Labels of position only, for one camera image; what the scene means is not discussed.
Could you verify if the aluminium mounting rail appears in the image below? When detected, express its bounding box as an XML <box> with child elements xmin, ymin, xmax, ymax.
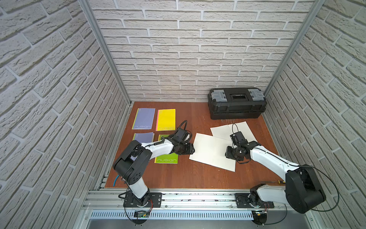
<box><xmin>81</xmin><ymin>187</ymin><xmax>318</xmax><ymax>212</ymax></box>

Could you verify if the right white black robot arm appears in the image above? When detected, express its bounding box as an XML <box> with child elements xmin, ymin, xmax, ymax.
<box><xmin>225</xmin><ymin>132</ymin><xmax>326</xmax><ymax>214</ymax></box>

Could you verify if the notebook angled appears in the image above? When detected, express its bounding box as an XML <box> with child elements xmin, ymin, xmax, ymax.
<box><xmin>154</xmin><ymin>153</ymin><xmax>178</xmax><ymax>164</ymax></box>

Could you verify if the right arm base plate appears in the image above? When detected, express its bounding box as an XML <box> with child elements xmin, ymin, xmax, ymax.
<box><xmin>234</xmin><ymin>193</ymin><xmax>275</xmax><ymax>209</ymax></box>

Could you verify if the yellow handled screwdriver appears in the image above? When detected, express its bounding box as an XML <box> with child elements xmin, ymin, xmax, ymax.
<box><xmin>263</xmin><ymin>180</ymin><xmax>286</xmax><ymax>184</ymax></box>

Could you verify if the purple cover notebook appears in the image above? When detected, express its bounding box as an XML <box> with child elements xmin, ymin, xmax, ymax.
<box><xmin>132</xmin><ymin>108</ymin><xmax>155</xmax><ymax>130</ymax></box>

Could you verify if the black plastic toolbox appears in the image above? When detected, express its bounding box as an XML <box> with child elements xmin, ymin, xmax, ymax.
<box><xmin>207</xmin><ymin>87</ymin><xmax>267</xmax><ymax>120</ymax></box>

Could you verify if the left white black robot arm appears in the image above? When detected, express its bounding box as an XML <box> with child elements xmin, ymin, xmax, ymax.
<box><xmin>112</xmin><ymin>120</ymin><xmax>195</xmax><ymax>201</ymax></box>

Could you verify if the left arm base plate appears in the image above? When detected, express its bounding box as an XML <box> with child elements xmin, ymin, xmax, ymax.
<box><xmin>124</xmin><ymin>191</ymin><xmax>162</xmax><ymax>208</ymax></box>

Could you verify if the yellow cover notebook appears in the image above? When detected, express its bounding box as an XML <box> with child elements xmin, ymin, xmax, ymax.
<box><xmin>156</xmin><ymin>109</ymin><xmax>176</xmax><ymax>131</ymax></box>

